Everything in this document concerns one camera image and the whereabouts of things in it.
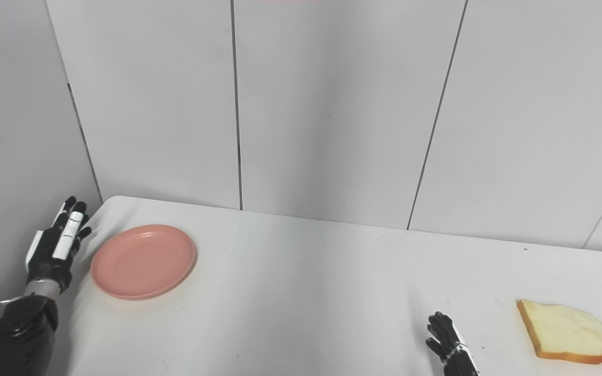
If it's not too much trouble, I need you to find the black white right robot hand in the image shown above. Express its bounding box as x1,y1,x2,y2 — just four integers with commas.
425,312,480,376

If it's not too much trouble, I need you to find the slice of white bread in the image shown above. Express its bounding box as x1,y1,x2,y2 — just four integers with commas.
516,299,602,366

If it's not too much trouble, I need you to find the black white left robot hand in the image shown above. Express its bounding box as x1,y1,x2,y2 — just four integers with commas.
25,196,93,294

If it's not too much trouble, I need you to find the pink round plate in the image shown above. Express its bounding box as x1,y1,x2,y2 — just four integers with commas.
90,225,198,301

